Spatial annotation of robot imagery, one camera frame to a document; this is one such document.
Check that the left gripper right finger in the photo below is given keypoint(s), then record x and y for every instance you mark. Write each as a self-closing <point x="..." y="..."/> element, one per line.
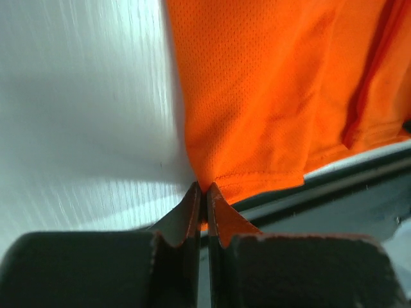
<point x="250" y="268"/>

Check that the orange t-shirt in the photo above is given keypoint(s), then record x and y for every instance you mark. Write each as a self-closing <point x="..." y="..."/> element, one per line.
<point x="276" y="89"/>

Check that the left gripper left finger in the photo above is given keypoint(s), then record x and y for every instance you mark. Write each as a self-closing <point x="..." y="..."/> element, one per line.
<point x="156" y="267"/>

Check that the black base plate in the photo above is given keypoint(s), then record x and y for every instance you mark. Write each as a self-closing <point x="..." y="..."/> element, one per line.
<point x="365" y="194"/>

